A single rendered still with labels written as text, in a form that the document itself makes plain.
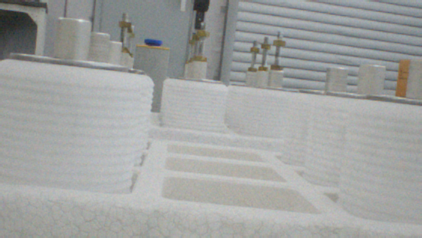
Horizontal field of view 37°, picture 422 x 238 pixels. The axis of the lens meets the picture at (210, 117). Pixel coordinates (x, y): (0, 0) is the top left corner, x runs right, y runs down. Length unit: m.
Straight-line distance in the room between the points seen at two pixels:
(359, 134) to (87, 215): 0.18
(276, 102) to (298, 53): 5.64
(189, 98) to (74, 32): 0.52
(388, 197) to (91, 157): 0.18
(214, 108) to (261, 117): 0.07
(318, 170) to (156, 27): 5.76
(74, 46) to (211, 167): 0.23
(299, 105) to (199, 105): 0.30
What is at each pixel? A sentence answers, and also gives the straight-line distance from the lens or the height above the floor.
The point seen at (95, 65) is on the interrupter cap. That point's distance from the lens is 0.39.
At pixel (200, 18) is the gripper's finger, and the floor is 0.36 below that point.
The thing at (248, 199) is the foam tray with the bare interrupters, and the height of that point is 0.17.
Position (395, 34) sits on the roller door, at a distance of 7.06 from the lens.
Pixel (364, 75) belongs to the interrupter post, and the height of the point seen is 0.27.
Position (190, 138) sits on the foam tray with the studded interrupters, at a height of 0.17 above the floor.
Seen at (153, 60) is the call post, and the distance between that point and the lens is 1.33.
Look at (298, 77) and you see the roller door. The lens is 6.58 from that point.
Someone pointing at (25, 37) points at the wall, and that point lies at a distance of 6.19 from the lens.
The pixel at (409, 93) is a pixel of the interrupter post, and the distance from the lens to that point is 0.44.
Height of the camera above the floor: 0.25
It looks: 3 degrees down
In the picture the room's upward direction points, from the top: 6 degrees clockwise
